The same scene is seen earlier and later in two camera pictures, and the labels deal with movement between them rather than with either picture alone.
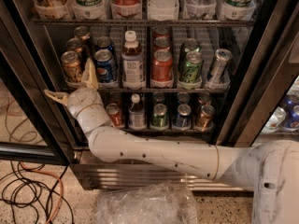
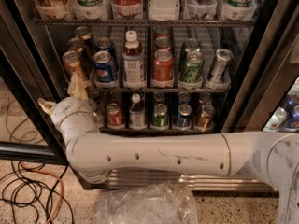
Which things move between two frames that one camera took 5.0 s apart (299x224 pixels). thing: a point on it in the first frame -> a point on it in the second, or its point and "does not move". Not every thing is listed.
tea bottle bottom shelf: (136, 114) does not move
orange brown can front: (73, 65) does not move
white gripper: (79, 101) -> (67, 107)
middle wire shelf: (139, 89) does not move
